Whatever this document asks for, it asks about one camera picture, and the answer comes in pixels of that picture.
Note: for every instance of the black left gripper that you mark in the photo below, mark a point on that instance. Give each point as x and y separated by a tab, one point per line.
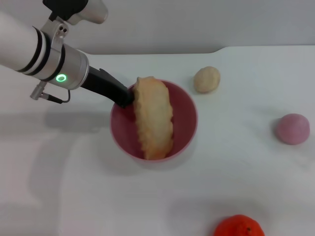
105	86

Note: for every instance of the pink plastic bowl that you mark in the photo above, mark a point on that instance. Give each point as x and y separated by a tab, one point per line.
123	132

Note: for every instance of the orange striped bread roll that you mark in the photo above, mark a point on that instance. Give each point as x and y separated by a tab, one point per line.
153	118

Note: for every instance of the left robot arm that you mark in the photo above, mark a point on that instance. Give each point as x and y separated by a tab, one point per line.
37	54

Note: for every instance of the beige round bun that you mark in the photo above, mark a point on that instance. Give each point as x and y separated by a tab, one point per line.
206	79

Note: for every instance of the pink round bun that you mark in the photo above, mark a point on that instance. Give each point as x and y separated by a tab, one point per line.
292	129

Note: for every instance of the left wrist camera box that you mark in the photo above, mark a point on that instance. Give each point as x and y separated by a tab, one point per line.
73	9

